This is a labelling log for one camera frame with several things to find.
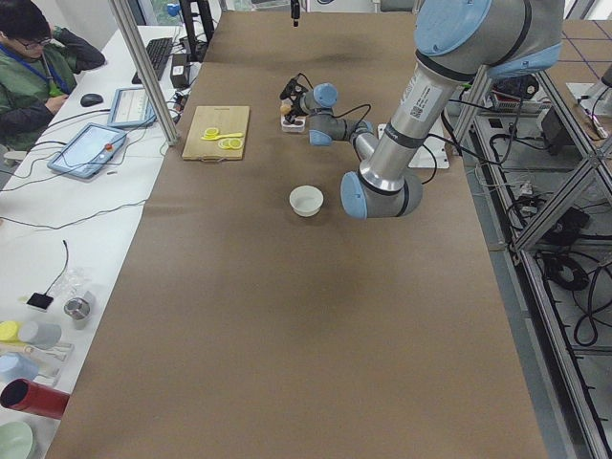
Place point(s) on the green bowl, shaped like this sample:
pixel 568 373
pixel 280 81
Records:
pixel 17 440

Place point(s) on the red thermos bottle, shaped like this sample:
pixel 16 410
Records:
pixel 34 398

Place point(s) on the black computer mouse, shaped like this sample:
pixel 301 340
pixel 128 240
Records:
pixel 91 99

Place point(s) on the near teach pendant tablet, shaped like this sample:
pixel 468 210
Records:
pixel 94 146

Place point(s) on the aluminium frame post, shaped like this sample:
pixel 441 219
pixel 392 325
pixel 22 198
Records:
pixel 133 40

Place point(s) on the yellow cup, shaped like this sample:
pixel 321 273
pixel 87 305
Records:
pixel 9 330

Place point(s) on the lemon slice single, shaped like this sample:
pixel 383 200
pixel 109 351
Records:
pixel 211 132

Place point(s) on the black keyboard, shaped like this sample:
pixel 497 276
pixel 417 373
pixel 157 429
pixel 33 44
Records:
pixel 159 51

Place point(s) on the seated person green jacket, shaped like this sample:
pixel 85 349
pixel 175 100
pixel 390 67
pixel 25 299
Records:
pixel 39 64

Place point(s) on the lemon slice stack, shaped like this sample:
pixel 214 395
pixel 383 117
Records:
pixel 230 143

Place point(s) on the far teach pendant tablet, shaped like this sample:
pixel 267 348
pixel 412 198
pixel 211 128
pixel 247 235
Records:
pixel 130 108

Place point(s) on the steel cup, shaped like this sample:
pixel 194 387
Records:
pixel 80 308

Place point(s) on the grey cup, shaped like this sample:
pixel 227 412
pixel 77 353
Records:
pixel 40 334

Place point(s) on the white bowl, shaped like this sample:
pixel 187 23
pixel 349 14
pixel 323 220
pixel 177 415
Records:
pixel 306 201

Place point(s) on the light blue cup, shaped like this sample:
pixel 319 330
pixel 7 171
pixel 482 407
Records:
pixel 15 366

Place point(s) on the yellow plastic knife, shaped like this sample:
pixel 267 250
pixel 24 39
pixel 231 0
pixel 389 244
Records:
pixel 218 137

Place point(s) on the small black square pad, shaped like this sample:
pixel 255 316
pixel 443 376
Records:
pixel 40 301

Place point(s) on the clear plastic egg box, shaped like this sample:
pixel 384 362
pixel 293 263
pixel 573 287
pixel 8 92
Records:
pixel 292 128

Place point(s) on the teach pendant tablet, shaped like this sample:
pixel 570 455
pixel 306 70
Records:
pixel 130 108
pixel 94 146

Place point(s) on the wooden cutting board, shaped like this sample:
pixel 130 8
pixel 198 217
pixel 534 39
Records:
pixel 228 119

